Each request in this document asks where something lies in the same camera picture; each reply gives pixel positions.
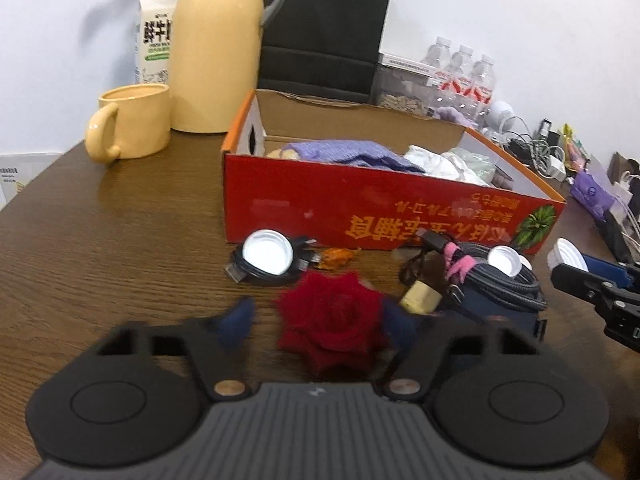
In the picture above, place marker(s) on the iridescent plastic bag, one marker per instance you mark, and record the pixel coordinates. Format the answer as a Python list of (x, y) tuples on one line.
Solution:
[(475, 162)]

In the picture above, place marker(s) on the yellow mug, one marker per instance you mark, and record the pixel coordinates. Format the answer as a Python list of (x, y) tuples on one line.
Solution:
[(140, 120)]

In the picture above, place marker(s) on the white plastic wrap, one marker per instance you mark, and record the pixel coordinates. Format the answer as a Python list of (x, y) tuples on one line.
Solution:
[(430, 160)]

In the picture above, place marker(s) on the purple fluffy slipper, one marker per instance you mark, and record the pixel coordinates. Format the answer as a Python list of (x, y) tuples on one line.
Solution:
[(455, 116)]

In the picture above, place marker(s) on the black paper bag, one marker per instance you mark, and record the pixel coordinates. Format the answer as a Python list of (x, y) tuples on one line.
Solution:
[(320, 35)]

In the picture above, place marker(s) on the purple tissue pack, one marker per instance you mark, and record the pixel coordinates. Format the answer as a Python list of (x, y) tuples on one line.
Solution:
[(590, 192)]

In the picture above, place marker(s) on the small orange wrapper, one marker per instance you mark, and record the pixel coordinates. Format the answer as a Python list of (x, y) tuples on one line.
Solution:
[(337, 258)]

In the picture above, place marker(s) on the small black device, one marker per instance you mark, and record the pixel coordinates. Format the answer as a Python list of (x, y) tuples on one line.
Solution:
[(547, 129)]

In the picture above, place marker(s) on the white milk carton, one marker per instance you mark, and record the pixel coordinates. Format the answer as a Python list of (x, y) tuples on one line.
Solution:
[(155, 35)]

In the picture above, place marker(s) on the white round camera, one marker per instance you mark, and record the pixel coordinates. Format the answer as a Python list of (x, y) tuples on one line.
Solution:
[(500, 115)]

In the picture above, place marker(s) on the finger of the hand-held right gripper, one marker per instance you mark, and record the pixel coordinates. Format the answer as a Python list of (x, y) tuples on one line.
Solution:
[(605, 265), (575, 280)]

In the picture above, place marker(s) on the yellow plush toy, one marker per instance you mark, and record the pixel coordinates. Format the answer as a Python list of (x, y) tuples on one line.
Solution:
[(277, 153)]

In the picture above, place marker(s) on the wide white lid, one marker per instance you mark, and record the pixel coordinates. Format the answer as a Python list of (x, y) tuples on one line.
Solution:
[(265, 252)]

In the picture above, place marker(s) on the red cardboard box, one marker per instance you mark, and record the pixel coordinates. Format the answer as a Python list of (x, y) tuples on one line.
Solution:
[(310, 200)]

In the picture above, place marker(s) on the flat white box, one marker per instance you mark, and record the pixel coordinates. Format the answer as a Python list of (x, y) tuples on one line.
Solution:
[(405, 62)]

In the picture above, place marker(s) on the white charger plug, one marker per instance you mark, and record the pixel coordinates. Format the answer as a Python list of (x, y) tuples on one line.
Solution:
[(557, 166)]

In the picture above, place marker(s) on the colourful snack packet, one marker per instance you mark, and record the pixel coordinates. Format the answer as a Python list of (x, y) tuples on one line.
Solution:
[(574, 147)]

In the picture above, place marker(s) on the brown paper bag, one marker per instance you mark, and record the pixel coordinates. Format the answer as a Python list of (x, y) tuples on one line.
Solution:
[(622, 165)]

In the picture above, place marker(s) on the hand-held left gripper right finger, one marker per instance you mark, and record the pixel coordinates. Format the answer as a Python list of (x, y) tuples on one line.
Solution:
[(400, 325)]

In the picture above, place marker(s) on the white ribbed cap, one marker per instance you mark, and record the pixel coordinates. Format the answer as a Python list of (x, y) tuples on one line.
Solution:
[(565, 252)]

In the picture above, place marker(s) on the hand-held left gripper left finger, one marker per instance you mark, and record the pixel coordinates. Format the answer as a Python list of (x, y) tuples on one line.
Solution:
[(237, 322)]

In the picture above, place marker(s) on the red artificial rose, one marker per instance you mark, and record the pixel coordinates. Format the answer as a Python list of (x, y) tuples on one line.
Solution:
[(330, 320)]

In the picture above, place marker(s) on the navy zip pouch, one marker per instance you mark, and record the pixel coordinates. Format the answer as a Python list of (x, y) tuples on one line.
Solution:
[(490, 315)]

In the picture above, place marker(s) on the clear container of seeds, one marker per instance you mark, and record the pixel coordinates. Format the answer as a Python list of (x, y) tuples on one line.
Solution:
[(400, 95)]

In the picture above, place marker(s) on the white cardboard box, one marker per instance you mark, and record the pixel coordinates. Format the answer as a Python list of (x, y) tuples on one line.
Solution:
[(20, 175)]

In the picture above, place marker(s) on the yellow thermos jug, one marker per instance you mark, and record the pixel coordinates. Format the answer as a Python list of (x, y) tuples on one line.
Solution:
[(215, 50)]

